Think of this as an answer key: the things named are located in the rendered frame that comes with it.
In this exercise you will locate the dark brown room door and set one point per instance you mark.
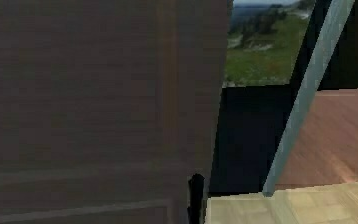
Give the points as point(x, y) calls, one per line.
point(87, 100)

